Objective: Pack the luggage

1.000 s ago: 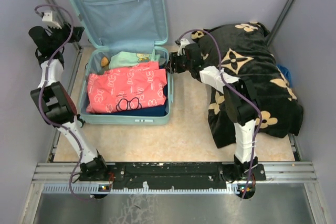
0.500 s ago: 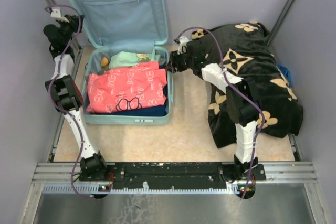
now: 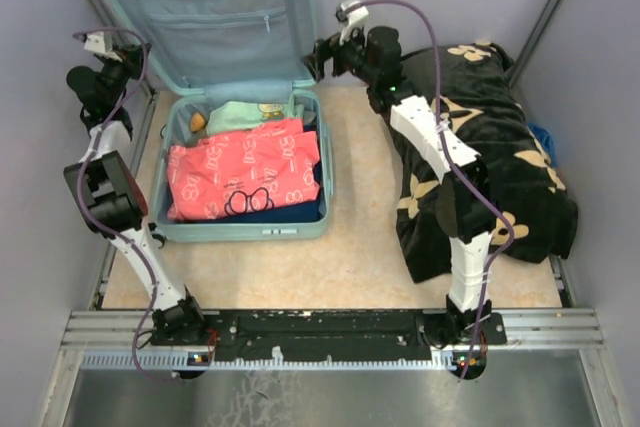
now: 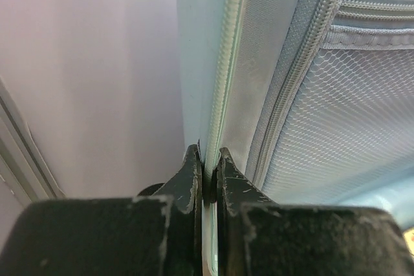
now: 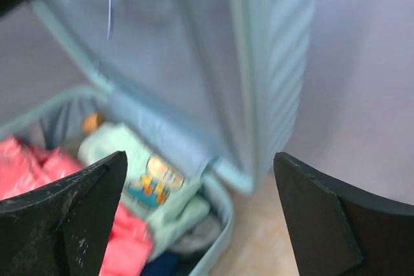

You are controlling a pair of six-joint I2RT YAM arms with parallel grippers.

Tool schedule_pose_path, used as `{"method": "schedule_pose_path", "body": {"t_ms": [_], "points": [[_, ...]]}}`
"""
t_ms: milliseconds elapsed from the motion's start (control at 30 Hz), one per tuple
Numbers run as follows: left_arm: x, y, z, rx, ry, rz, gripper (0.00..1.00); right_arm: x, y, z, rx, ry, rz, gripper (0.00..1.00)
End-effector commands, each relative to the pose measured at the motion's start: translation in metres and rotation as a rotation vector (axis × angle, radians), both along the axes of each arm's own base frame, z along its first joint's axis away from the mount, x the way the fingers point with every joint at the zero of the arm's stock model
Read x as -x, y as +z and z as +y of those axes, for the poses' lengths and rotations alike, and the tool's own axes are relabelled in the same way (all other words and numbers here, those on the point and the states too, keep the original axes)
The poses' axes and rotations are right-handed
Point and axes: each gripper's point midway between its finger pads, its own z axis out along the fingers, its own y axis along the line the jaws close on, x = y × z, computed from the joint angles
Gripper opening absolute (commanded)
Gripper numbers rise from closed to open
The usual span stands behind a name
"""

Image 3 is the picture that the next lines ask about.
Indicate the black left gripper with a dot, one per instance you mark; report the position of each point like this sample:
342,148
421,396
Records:
131,58

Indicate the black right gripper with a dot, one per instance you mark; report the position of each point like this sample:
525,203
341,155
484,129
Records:
316,60

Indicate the small orange round object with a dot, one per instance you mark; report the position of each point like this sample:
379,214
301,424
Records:
197,122

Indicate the light green cartoon cloth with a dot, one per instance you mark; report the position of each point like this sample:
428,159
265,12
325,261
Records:
237,115

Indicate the light teal hardshell suitcase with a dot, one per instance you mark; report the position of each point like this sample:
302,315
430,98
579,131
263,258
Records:
209,52

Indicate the pink printed garment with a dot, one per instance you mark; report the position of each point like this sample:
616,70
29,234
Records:
244,172

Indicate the dark blue shirt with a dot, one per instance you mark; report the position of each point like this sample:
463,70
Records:
295,213

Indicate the black floral fleece blanket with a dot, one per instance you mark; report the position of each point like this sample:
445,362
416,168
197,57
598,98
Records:
540,219

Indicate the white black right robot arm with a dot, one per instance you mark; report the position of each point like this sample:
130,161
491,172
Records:
464,208

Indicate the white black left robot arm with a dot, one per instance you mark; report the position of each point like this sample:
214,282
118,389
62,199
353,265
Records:
112,203

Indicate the yellow and blue garment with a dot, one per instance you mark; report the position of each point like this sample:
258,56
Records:
545,140

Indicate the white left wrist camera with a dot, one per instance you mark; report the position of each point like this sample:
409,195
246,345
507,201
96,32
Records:
99,43

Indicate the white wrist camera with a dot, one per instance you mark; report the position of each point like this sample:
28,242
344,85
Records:
351,14
99,43

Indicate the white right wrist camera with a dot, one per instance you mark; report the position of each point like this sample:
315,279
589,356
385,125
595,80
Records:
351,14

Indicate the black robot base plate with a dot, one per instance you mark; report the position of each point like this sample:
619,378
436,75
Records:
343,334

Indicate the white cable duct strip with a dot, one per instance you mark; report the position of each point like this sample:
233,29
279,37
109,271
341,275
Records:
160,359

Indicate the aluminium frame rail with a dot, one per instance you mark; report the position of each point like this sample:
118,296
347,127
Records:
536,329

